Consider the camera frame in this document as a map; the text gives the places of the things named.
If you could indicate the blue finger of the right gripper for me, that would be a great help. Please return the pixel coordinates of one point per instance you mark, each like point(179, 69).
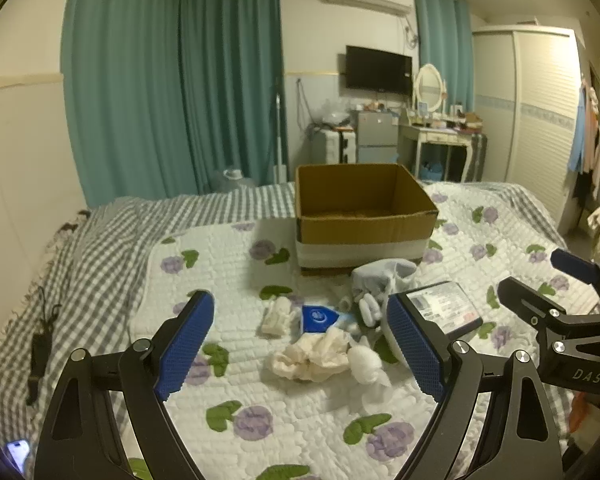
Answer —
point(532, 307)
point(583, 270)

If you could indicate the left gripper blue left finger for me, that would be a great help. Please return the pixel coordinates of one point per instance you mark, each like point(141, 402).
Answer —
point(80, 438)

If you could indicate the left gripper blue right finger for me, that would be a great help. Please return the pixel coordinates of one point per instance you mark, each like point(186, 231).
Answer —
point(518, 439)

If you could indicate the white labelled plastic package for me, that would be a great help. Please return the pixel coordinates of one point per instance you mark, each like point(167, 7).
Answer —
point(447, 305)

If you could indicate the grey white sock bundle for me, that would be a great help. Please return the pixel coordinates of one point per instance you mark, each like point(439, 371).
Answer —
point(373, 283)

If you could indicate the blue white tissue pack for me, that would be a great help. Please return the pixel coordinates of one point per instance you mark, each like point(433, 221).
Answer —
point(318, 319)

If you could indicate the cream cloth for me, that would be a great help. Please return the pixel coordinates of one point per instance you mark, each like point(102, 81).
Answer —
point(313, 357)

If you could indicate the small white cloth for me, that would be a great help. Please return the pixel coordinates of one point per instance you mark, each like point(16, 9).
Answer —
point(278, 317)

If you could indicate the right hand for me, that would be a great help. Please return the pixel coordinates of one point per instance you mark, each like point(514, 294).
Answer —
point(584, 418)

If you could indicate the smartphone on bed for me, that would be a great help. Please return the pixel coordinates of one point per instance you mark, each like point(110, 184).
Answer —
point(18, 452)

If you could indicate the hanging clothes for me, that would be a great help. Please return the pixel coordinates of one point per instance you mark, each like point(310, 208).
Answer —
point(584, 157)

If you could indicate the grey checked bed sheet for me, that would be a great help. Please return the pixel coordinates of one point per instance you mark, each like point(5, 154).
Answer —
point(132, 264)

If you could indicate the blue plastic basket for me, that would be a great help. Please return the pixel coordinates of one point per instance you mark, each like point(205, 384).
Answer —
point(432, 171)

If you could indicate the white louvred wardrobe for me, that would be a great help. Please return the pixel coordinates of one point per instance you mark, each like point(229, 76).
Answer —
point(527, 84)

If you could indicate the brown cardboard box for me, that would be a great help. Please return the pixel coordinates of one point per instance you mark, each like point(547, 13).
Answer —
point(348, 215)

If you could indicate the white dressing table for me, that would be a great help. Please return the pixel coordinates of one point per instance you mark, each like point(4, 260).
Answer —
point(411, 139)

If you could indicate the grey mini fridge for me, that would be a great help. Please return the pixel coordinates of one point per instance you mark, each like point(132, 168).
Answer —
point(376, 137)

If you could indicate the floral white quilt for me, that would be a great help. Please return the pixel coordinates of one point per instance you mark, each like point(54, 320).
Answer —
point(481, 237)

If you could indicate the white oval vanity mirror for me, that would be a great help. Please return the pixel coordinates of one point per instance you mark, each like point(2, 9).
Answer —
point(429, 89)

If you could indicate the white suitcase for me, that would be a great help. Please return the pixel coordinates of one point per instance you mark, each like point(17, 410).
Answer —
point(332, 147)

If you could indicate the plastic bag on suitcase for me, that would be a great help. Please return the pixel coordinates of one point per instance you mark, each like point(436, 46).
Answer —
point(332, 115)

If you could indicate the teal curtain by wardrobe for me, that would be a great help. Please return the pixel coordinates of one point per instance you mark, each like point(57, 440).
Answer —
point(445, 41)

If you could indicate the clear water jug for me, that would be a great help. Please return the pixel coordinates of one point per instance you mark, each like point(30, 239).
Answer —
point(230, 180)

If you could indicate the large teal curtain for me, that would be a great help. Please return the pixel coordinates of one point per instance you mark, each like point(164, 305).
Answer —
point(162, 96)

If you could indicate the black wall television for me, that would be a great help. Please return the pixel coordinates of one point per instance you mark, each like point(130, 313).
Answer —
point(376, 70)

